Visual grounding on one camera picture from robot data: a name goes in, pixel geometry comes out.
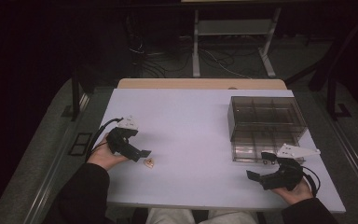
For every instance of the small tan triangular piece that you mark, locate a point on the small tan triangular piece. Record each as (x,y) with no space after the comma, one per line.
(149,162)

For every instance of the person's light grey trousers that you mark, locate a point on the person's light grey trousers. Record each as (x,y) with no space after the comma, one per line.
(167,217)

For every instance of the black angled metal stand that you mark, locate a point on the black angled metal stand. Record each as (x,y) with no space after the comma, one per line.
(332,93)

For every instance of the black floor socket plate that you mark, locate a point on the black floor socket plate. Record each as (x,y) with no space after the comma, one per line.
(80,143)

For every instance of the person's left hand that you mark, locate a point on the person's left hand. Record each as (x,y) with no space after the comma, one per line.
(104,157)

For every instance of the white metal stand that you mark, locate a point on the white metal stand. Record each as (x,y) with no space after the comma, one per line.
(233,27)

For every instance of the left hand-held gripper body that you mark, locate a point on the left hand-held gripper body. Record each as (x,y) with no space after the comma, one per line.
(122,144)

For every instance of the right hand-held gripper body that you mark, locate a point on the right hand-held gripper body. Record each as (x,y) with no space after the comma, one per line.
(284,179)

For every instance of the smoky clear plastic drawer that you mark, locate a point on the smoky clear plastic drawer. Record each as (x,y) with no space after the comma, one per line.
(248,151)

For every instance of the black metal frame post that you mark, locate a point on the black metal frame post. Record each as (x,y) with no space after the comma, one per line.
(75,99)

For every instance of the person's right hand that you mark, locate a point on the person's right hand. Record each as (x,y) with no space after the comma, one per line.
(295,195)

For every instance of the smoky clear drawer cabinet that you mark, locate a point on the smoky clear drawer cabinet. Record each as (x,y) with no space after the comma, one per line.
(265,113)

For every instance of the wooden table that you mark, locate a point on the wooden table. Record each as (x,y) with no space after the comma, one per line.
(199,84)

